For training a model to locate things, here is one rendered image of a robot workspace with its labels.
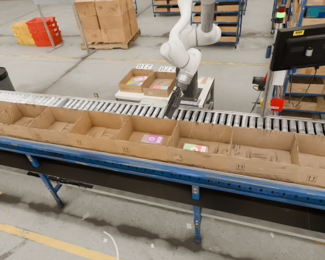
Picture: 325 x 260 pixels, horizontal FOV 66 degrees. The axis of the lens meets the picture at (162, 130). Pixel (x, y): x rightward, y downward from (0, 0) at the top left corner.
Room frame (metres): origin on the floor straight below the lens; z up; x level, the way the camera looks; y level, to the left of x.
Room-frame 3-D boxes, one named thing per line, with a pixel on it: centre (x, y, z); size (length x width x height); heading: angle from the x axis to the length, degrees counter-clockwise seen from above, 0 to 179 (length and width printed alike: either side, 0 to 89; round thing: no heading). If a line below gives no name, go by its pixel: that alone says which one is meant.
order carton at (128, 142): (1.42, 0.11, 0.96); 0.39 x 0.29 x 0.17; 67
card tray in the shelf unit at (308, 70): (2.23, -1.50, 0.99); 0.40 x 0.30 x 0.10; 154
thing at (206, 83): (2.53, -0.10, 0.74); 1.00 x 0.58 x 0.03; 64
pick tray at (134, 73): (2.67, 0.21, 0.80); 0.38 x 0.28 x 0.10; 155
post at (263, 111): (1.77, -0.91, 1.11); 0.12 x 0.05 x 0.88; 67
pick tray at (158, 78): (2.51, -0.06, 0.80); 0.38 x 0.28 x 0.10; 156
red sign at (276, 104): (1.77, -0.99, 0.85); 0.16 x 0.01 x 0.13; 67
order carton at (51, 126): (1.72, 0.83, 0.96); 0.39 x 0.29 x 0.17; 67
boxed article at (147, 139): (1.48, 0.09, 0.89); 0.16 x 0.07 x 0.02; 67
